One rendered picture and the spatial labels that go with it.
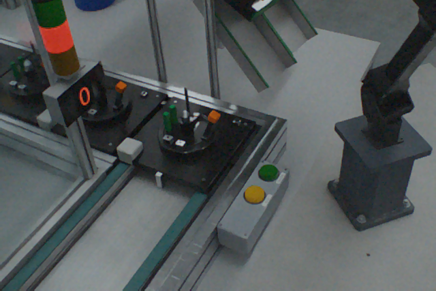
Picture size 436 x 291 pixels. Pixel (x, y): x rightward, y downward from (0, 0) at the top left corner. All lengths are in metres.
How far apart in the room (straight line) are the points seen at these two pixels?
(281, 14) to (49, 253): 0.87
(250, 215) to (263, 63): 0.45
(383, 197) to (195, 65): 0.77
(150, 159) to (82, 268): 0.28
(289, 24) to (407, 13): 2.30
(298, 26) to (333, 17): 2.10
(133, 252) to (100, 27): 1.03
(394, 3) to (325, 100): 2.38
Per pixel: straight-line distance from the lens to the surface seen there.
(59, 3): 0.94
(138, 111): 1.34
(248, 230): 1.06
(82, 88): 1.03
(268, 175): 1.14
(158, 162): 1.20
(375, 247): 1.19
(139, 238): 1.13
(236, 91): 1.54
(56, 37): 0.96
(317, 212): 1.23
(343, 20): 3.58
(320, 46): 1.74
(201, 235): 1.06
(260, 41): 1.39
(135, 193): 1.21
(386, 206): 1.20
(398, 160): 1.08
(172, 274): 1.02
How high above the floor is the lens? 1.81
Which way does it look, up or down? 41 degrees down
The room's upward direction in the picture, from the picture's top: 5 degrees counter-clockwise
